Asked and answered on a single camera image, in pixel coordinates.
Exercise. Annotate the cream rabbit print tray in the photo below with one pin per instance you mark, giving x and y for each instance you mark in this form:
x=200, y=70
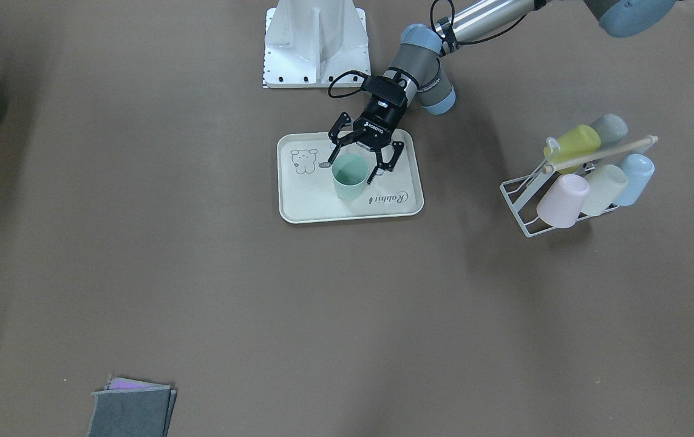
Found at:
x=307, y=192

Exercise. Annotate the cream white cup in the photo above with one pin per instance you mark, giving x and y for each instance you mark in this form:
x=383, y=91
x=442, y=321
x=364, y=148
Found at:
x=605, y=184

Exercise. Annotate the purple cloth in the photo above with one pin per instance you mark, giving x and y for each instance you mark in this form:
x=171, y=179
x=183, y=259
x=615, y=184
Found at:
x=125, y=384

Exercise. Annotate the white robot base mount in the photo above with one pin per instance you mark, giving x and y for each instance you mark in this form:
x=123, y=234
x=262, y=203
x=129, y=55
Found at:
x=311, y=43

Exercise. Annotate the grey cup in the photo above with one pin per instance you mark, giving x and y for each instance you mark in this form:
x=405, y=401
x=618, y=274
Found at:
x=611, y=129

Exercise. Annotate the green cup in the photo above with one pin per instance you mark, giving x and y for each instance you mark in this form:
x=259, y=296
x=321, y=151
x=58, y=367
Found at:
x=350, y=174

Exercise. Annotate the grey folded cloth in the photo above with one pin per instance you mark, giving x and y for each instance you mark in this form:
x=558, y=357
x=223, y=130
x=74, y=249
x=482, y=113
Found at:
x=134, y=412

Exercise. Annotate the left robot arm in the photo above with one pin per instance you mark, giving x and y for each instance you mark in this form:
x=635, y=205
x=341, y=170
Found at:
x=416, y=73

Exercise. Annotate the white wire cup rack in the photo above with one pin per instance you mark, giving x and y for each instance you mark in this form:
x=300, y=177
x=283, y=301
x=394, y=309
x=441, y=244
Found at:
x=523, y=194

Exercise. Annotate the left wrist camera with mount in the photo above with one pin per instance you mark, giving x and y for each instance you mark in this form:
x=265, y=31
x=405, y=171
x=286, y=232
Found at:
x=387, y=92

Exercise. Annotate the light blue cup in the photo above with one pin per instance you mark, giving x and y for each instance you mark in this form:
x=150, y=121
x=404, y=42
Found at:
x=639, y=169

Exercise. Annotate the yellow cup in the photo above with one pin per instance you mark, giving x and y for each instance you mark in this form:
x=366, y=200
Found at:
x=579, y=141

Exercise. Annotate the pink cup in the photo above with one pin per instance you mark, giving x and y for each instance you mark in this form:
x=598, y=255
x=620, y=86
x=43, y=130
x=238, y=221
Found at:
x=562, y=204

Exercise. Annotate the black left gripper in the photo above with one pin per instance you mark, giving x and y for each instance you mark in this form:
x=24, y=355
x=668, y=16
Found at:
x=376, y=125

